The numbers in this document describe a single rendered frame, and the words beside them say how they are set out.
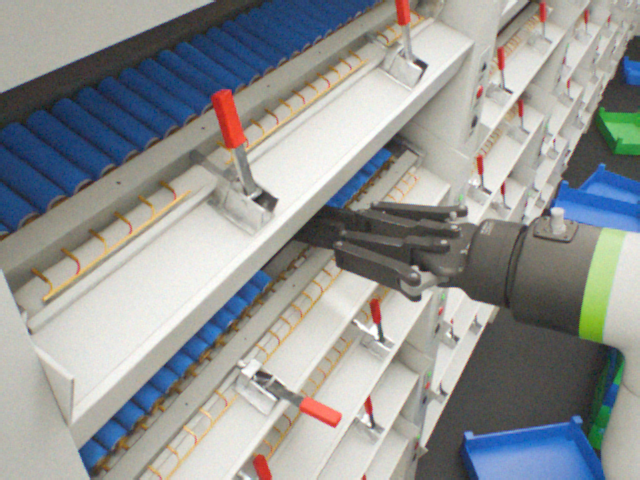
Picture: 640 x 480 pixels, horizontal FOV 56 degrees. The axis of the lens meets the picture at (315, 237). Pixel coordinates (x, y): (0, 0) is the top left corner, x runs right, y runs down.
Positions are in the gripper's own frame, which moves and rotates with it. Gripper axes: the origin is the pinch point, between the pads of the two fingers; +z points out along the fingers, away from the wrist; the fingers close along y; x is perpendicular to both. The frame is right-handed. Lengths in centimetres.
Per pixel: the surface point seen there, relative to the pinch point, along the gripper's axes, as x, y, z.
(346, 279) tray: 7.4, -1.0, -1.7
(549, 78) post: 19, -96, -1
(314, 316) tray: 7.3, 5.6, -1.6
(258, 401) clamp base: 7.5, 17.1, -2.8
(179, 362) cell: 2.6, 19.6, 2.8
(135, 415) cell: 2.8, 25.4, 2.3
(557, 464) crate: 102, -58, -18
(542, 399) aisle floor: 101, -76, -10
